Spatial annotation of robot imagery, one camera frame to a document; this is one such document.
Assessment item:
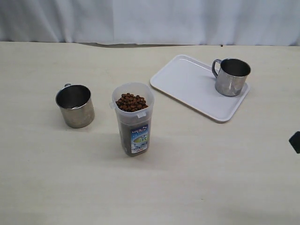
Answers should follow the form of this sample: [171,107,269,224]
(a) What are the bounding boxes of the steel mug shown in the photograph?
[211,58,251,97]
[55,83,95,128]

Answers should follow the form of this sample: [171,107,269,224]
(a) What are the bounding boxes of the white backdrop curtain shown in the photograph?
[0,0,300,46]

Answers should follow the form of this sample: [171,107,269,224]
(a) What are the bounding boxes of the white plastic tray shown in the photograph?
[150,54,250,123]

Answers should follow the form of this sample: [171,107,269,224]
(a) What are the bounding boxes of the clear plastic pitcher with label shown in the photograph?
[110,82,154,157]

